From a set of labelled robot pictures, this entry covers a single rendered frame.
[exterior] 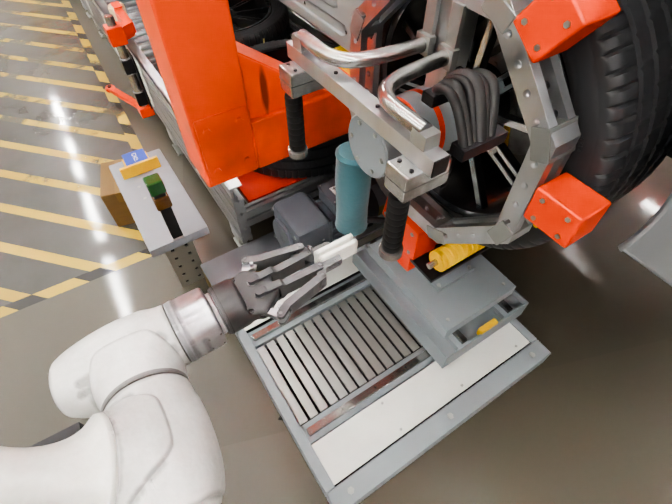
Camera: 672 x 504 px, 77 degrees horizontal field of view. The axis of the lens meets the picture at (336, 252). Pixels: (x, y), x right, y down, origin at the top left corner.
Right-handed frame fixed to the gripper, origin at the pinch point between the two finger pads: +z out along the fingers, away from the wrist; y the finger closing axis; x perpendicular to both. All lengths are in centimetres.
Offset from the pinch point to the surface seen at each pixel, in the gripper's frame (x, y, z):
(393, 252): -6.2, 1.5, 11.1
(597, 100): 17.2, 8.7, 40.8
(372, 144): 3.6, -15.2, 18.0
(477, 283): -61, -5, 57
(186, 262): -71, -73, -18
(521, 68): 20.7, 0.0, 32.5
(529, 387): -83, 26, 58
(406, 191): 9.4, 2.4, 10.8
